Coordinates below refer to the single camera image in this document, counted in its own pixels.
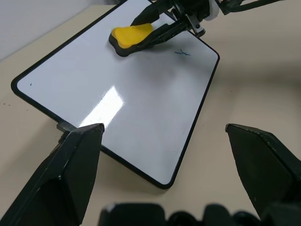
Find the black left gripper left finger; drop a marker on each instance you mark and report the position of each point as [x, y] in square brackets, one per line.
[63, 174]

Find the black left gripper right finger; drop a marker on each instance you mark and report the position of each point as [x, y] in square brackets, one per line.
[263, 164]

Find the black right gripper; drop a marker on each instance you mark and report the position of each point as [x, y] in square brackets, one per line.
[191, 9]

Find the yellow eraser with black base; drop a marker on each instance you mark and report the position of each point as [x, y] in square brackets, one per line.
[131, 35]

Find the black-framed whiteboard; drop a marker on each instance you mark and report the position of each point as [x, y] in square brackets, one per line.
[141, 94]

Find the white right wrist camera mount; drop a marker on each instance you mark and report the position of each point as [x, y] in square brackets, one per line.
[212, 10]

